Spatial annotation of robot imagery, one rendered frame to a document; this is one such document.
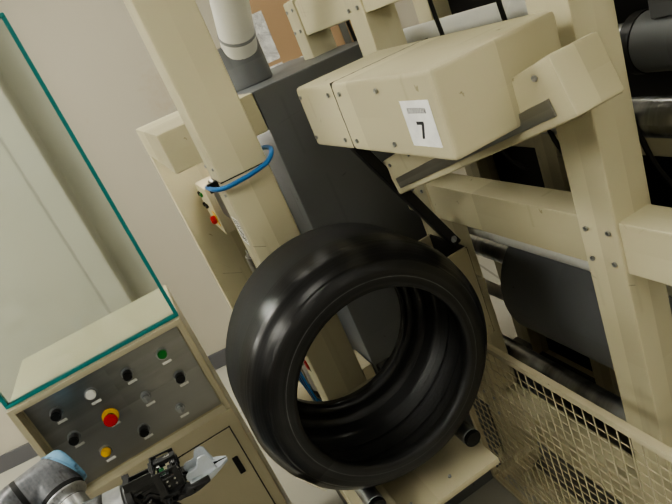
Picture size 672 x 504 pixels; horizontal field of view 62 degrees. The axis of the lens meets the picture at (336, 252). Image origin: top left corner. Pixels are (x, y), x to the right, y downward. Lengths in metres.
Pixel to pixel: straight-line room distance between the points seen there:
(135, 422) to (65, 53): 2.45
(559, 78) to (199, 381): 1.49
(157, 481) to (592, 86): 1.08
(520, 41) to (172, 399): 1.52
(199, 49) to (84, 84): 2.47
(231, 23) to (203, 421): 1.28
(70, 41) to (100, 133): 0.54
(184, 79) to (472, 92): 0.71
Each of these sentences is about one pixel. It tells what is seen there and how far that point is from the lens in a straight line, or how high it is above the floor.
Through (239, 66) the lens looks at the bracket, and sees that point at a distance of 1.97.
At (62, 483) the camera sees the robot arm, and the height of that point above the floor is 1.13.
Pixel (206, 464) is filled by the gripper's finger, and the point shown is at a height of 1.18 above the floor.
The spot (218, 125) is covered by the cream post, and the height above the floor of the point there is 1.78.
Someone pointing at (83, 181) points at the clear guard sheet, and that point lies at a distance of 1.75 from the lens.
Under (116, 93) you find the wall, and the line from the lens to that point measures 3.79.
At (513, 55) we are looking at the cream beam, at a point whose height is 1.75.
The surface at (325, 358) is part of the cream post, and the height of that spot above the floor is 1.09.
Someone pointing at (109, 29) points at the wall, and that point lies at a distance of 3.79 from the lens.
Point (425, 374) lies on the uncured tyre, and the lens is 1.59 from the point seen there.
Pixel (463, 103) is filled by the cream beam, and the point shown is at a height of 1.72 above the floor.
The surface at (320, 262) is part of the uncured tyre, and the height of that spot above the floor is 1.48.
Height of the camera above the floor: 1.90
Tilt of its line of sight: 21 degrees down
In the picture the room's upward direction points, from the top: 23 degrees counter-clockwise
